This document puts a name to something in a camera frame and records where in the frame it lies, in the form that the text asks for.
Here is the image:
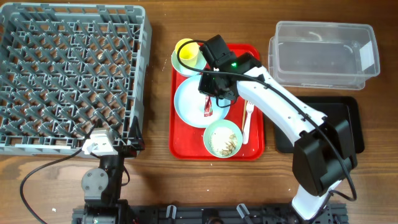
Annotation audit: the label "red snack wrapper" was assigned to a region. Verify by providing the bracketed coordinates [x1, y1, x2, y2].
[204, 95, 213, 117]

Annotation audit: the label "large light blue plate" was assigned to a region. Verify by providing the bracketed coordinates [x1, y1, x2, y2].
[174, 75, 231, 128]

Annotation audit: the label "green bowl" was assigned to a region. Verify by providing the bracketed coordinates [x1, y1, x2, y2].
[203, 119, 243, 159]

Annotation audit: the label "rice and food scraps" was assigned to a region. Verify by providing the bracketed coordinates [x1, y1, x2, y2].
[210, 127, 238, 157]

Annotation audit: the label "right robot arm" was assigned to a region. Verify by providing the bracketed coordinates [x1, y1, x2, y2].
[198, 53, 358, 221]

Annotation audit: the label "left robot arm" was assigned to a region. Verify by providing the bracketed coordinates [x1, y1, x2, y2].
[72, 116, 145, 224]

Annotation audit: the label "grey plastic dishwasher rack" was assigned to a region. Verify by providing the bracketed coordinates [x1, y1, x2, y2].
[1, 2, 152, 156]

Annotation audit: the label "clear plastic waste bin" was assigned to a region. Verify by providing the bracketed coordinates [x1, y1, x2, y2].
[268, 21, 381, 90]

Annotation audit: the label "wooden chopstick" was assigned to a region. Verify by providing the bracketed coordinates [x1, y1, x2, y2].
[241, 100, 248, 132]

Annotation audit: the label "white plastic fork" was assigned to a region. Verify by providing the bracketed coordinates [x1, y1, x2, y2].
[243, 101, 254, 144]

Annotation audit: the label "yellow plastic cup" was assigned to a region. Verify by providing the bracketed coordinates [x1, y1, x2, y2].
[175, 39, 199, 67]

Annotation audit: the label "red plastic serving tray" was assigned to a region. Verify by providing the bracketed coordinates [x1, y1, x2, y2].
[169, 44, 265, 161]

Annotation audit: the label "small light blue bowl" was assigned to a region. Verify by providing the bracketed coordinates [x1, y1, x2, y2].
[171, 50, 207, 77]

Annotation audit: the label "black plastic tray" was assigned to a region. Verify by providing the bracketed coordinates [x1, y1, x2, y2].
[272, 95, 365, 154]

